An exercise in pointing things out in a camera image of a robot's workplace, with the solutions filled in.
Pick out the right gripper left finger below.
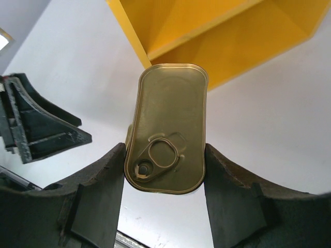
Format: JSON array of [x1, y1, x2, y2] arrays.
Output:
[[1, 143, 126, 247]]

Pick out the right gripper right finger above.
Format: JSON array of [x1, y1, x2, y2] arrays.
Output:
[[204, 144, 330, 247]]

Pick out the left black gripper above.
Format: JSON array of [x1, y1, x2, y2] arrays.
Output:
[[1, 73, 92, 164]]

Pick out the gold tin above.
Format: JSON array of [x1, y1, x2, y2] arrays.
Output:
[[124, 64, 208, 195]]

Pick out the yellow two-shelf cabinet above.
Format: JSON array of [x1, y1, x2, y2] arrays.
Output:
[[108, 0, 330, 89]]

